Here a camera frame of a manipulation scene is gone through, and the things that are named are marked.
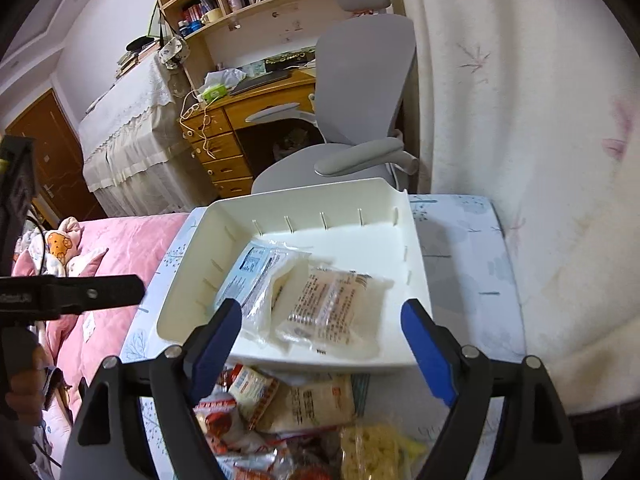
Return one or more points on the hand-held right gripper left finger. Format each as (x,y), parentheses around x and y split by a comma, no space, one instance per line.
(220,345)

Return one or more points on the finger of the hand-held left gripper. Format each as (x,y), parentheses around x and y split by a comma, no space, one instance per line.
(100,292)

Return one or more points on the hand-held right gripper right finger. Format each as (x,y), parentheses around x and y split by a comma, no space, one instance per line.
(425,355)

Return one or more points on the white barcode snack packet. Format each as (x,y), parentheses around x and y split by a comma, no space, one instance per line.
(250,390)

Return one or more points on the red white snack packet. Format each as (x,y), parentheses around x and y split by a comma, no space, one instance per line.
(220,420)

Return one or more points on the blue label clear packet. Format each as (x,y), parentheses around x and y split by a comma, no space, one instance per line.
(250,270)

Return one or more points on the clear rice cake packet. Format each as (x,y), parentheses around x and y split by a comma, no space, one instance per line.
(330,310)

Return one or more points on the yellow crispy noodle packet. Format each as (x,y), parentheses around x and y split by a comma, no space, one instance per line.
(375,450)

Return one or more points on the beige snack packet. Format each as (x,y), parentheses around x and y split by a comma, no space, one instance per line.
(310,405)

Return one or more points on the white plastic tray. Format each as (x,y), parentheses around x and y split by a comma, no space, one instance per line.
(350,245)

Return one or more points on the person's left hand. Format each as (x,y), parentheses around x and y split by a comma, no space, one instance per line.
(27,400)

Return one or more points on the white blanket label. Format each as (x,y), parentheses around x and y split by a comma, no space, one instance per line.
(89,327)

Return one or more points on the brown wooden door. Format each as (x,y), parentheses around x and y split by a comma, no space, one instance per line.
(50,150)

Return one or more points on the pink cartoon plush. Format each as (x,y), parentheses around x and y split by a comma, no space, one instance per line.
(57,247)

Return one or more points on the tree print tablecloth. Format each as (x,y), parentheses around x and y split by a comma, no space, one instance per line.
(460,270)

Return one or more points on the lace covered cabinet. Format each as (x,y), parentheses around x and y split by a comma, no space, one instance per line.
(130,125)

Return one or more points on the stack of books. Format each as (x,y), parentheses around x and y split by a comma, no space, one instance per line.
(137,52)

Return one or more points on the wooden desk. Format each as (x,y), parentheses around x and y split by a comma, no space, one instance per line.
(220,155)

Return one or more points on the patterned fabric bag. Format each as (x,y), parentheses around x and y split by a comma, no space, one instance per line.
(174,51)

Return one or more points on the grey crumpled bag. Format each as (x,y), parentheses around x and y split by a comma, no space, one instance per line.
(292,142)

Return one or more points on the green tissue pack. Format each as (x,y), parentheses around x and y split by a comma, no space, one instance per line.
(215,92)

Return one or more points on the blue jars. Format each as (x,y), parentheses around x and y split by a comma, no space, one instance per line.
(190,27)

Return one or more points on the white plastic bag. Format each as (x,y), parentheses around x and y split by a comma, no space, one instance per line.
(225,77)

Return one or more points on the row of small books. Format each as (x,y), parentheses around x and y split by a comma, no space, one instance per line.
(200,9)

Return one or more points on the white floral curtain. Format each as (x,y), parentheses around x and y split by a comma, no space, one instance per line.
(500,110)

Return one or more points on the dark desk pad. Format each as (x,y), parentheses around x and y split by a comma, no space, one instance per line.
(260,82)

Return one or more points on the grey office chair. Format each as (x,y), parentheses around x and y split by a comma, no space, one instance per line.
(365,75)

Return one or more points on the dark green banner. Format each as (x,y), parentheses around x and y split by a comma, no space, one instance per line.
(290,59)

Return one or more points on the wooden bookshelf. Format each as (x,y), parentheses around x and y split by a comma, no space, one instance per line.
(270,25)

